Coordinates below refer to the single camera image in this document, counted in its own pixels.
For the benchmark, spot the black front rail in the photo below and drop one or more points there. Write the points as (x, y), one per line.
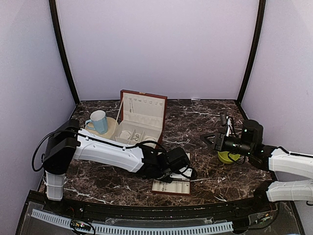
(236, 210)

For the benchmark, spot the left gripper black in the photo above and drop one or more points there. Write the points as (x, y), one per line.
(167, 181)

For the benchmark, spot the right black frame post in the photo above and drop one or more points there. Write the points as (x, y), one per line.
(253, 51)

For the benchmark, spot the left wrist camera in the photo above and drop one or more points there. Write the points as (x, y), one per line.
(185, 174)

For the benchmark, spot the beige saucer plate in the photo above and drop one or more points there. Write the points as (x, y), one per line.
(112, 125)

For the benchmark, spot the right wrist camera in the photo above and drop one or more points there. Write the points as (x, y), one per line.
(227, 123)

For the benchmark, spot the brown leather jewelry box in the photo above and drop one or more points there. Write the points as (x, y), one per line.
(142, 117)

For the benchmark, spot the black frame post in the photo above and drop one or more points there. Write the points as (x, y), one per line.
(62, 50)
(253, 51)

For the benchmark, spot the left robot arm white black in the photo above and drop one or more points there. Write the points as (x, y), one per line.
(146, 158)

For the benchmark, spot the left black frame post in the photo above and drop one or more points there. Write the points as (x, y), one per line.
(62, 50)

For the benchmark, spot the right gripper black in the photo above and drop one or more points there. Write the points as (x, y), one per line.
(219, 141)

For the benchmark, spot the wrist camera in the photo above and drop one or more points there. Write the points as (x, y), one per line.
(185, 174)
(227, 123)

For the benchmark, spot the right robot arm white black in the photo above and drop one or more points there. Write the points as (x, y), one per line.
(268, 158)

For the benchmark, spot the green plastic bowl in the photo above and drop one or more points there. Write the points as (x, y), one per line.
(228, 158)

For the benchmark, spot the blue ceramic mug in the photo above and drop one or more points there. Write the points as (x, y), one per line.
(98, 122)

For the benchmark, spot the beige jewelry tray insert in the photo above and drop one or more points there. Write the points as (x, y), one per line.
(180, 185)

